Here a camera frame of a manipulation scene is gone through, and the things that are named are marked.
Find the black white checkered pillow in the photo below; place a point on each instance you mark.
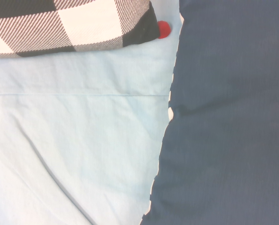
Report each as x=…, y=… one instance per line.
x=60, y=28

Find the light blue bed sheet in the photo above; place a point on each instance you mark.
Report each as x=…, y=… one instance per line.
x=78, y=131

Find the red pom-pom ball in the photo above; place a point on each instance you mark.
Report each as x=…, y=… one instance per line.
x=164, y=29

